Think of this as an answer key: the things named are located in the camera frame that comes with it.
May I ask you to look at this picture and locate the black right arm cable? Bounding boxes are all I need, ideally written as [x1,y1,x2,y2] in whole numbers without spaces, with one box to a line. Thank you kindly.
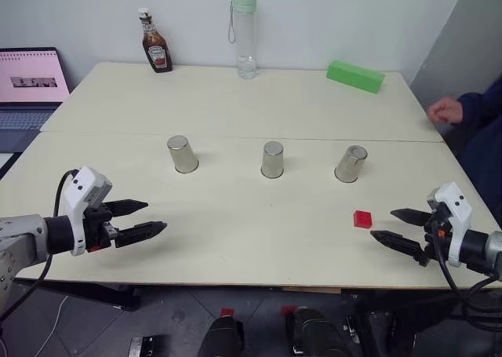
[431,218,502,330]

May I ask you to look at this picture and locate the steel cup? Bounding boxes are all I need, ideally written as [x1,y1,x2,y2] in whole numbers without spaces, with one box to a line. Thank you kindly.
[260,140,285,179]
[333,144,369,184]
[166,135,200,174]

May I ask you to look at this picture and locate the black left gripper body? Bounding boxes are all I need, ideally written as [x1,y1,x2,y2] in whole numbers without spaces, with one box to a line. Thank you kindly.
[82,202,120,253]

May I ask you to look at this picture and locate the clear bottle with green lid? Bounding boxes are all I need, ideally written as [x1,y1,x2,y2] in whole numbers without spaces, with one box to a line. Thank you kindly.
[227,0,259,80]

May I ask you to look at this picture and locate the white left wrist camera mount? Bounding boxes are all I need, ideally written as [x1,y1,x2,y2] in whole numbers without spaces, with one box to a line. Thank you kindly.
[63,166,114,257]

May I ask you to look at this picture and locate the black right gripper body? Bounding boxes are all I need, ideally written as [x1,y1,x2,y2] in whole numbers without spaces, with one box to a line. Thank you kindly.
[417,206,453,268]

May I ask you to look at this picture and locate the ketchup bottle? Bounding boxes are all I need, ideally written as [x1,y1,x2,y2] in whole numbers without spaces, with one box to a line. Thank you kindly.
[137,7,174,75]

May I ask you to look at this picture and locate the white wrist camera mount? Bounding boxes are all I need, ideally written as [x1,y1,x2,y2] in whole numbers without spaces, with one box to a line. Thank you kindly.
[63,166,114,257]
[426,181,475,268]

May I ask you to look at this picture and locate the white floor cable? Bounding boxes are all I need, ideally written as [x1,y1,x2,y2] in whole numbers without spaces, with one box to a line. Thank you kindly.
[0,296,68,357]

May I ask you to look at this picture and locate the red toy brick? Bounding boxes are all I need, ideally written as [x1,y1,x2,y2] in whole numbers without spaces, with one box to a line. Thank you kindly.
[352,209,373,229]

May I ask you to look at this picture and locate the person in blue sleeve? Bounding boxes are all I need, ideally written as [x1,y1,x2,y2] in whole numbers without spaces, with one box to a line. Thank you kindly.
[457,74,502,232]

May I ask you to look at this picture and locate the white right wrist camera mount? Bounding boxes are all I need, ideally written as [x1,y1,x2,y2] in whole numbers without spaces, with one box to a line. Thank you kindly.
[426,181,475,268]

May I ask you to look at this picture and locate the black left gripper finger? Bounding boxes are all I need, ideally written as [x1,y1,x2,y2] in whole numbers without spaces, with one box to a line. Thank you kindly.
[115,220,169,249]
[104,199,150,217]

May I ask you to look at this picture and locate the person's bare hand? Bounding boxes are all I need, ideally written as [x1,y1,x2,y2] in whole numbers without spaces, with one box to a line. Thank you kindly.
[426,97,464,125]

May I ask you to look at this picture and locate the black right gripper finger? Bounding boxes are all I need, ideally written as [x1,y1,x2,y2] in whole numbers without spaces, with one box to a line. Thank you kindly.
[370,230,427,262]
[390,209,434,228]

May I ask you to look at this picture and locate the small black metal box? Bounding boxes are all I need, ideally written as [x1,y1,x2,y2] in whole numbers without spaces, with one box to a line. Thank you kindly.
[127,335,164,357]

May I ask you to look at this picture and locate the laptop with pink screen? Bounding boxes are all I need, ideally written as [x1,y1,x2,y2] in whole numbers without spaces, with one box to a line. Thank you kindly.
[0,46,71,131]

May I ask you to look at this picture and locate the green rectangular block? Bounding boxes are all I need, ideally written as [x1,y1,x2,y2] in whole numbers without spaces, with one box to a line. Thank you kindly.
[326,60,387,95]

